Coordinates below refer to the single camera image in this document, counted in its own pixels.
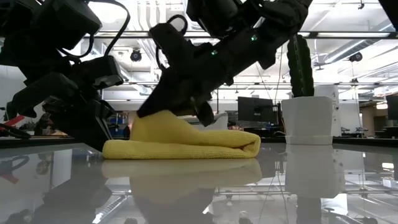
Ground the black computer monitor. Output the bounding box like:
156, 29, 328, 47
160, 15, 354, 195
238, 96, 279, 124
386, 95, 398, 121

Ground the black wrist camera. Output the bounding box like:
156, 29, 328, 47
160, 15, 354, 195
148, 22, 200, 68
76, 55, 125, 90

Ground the green cactus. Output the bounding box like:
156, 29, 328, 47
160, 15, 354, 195
286, 34, 315, 98

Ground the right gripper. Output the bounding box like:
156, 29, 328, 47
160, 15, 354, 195
136, 46, 234, 127

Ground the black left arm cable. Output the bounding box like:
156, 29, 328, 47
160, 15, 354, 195
58, 0, 131, 60

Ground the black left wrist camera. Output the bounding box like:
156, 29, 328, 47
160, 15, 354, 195
76, 55, 125, 90

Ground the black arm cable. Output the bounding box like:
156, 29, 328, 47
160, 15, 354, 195
154, 14, 190, 71
58, 0, 131, 60

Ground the white plastic bin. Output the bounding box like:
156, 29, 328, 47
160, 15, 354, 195
183, 112, 229, 131

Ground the yellow microfiber towel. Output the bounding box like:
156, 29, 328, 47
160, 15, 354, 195
102, 109, 262, 160

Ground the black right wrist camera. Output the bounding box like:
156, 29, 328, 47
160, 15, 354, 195
148, 22, 200, 68

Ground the white standing banner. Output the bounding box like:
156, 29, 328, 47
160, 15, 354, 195
313, 85, 341, 133

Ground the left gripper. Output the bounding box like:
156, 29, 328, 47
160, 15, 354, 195
11, 72, 116, 152

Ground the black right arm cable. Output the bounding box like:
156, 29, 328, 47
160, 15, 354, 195
154, 14, 190, 71

